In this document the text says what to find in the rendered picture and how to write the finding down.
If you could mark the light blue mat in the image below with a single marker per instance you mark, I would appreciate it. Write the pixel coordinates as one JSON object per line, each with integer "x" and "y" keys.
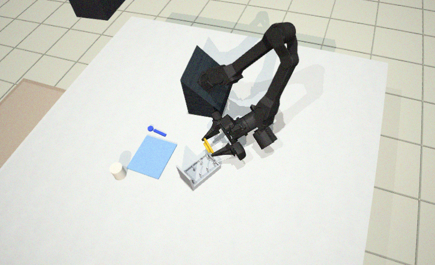
{"x": 152, "y": 157}

